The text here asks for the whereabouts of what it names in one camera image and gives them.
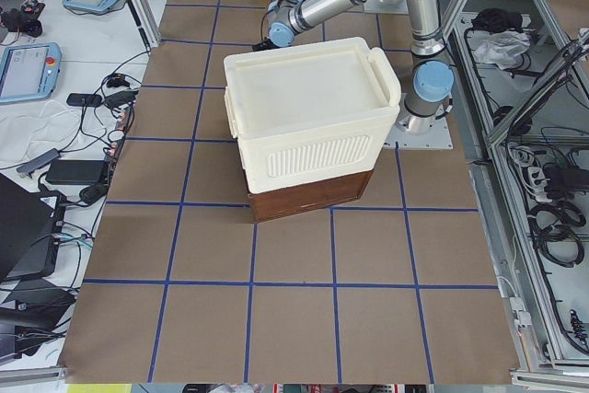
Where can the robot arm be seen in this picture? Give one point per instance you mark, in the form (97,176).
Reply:
(422,120)

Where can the dark wooden drawer cabinet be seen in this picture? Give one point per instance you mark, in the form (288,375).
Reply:
(299,199)

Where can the cream plastic storage box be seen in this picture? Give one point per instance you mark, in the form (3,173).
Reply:
(310,112)

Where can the black power brick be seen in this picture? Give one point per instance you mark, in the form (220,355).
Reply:
(75,172)

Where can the white crumpled cloth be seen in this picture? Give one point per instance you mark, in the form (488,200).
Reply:
(505,49)

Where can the black laptop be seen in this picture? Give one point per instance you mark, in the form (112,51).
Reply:
(30,222)

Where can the blue teach pendant lower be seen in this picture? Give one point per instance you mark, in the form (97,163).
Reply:
(29,72)

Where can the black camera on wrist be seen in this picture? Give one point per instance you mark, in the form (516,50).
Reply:
(262,44)

